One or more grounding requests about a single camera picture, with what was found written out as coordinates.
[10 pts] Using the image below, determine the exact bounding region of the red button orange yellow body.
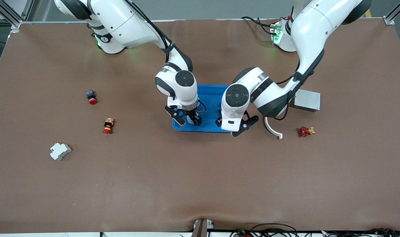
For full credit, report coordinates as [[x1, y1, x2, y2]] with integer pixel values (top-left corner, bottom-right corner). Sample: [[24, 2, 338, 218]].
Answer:
[[103, 118, 115, 134]]

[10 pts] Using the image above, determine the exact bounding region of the brass valve red handwheel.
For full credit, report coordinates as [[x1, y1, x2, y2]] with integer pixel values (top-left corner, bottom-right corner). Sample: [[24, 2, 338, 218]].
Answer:
[[298, 126, 316, 138]]

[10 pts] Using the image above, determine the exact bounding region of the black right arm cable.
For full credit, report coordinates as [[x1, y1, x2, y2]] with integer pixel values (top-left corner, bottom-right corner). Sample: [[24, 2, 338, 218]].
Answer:
[[129, 0, 208, 114]]

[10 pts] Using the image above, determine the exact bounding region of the blue plastic tray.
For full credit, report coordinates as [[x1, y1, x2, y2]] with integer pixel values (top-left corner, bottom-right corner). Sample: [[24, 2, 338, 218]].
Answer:
[[172, 84, 239, 133]]

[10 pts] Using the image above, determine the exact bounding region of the metal table edge clamp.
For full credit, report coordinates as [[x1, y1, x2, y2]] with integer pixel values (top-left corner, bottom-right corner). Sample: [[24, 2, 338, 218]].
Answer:
[[191, 219, 214, 237]]

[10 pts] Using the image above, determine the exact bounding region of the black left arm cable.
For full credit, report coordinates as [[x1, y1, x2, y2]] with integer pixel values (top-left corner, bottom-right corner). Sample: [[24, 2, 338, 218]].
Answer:
[[275, 70, 302, 120]]

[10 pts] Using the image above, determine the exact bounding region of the white half-round pipe bracket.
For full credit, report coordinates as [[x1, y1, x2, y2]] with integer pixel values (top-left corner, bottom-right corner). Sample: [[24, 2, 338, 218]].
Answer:
[[264, 117, 284, 140]]

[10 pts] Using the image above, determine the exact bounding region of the silver metal power supply box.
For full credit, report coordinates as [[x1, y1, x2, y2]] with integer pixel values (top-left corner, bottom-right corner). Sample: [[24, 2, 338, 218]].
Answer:
[[290, 89, 321, 113]]

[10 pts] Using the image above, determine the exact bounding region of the green lit base connector box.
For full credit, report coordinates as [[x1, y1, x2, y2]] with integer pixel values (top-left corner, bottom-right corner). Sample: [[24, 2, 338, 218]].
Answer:
[[270, 21, 283, 45]]

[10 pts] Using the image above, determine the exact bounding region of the aluminium frame profile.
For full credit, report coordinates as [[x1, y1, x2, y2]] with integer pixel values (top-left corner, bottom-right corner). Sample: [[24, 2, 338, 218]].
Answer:
[[0, 0, 34, 33], [384, 0, 400, 25]]

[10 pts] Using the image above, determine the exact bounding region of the white circuit breaker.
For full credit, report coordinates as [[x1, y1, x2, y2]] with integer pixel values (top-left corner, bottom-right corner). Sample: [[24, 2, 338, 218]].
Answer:
[[50, 142, 72, 161]]

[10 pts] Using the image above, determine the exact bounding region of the brown table cover mat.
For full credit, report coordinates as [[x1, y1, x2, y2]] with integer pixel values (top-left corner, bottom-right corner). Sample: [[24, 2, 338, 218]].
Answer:
[[0, 18, 400, 234]]

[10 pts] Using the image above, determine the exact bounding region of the black cable bundle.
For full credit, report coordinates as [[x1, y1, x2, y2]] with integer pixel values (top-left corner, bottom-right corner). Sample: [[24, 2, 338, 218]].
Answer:
[[230, 223, 299, 237], [322, 228, 400, 237]]

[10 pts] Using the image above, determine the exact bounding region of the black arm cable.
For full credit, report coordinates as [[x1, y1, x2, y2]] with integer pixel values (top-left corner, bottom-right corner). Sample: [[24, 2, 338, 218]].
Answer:
[[275, 70, 302, 120], [129, 0, 208, 114]]

